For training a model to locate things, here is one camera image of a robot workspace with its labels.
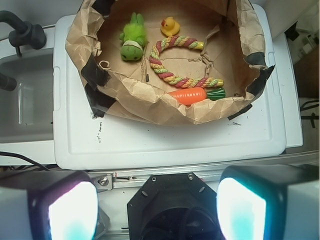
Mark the yellow rubber duck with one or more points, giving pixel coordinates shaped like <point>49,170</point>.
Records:
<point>169,27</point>

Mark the white plastic bin lid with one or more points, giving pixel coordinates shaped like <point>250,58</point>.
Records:
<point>85,142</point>

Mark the black octagonal mount plate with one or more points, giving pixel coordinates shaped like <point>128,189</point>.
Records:
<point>173,207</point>

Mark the orange rubber carrot toy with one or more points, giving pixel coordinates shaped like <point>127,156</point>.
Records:
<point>190,96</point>

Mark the green plush animal toy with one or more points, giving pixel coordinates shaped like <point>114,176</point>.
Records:
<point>133,38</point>

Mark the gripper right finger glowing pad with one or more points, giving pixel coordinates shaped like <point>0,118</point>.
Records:
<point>269,202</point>

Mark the multicoloured rope toy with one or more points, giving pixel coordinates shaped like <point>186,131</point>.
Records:
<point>171,78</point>

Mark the black faucet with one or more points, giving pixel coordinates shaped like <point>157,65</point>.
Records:
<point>24,33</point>

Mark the brown paper bag tray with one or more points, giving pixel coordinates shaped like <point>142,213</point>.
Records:
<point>234,51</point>

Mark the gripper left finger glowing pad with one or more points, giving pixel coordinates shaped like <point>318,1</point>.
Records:
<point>47,205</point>

